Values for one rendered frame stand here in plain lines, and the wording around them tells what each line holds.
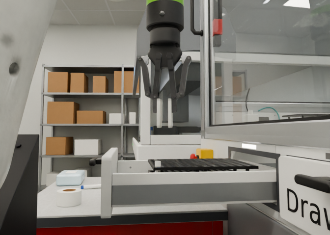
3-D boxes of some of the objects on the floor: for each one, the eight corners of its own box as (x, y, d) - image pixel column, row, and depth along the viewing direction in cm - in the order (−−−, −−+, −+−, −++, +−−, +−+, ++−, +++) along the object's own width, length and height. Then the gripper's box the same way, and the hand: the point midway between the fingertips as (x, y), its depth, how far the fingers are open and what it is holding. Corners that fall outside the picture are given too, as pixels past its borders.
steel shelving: (38, 198, 418) (41, 63, 432) (50, 191, 467) (53, 70, 481) (283, 196, 428) (279, 65, 442) (270, 190, 477) (267, 71, 491)
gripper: (196, 34, 73) (196, 127, 71) (138, 37, 75) (138, 127, 74) (195, 23, 65) (195, 127, 64) (131, 27, 67) (130, 127, 66)
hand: (164, 113), depth 69 cm, fingers closed
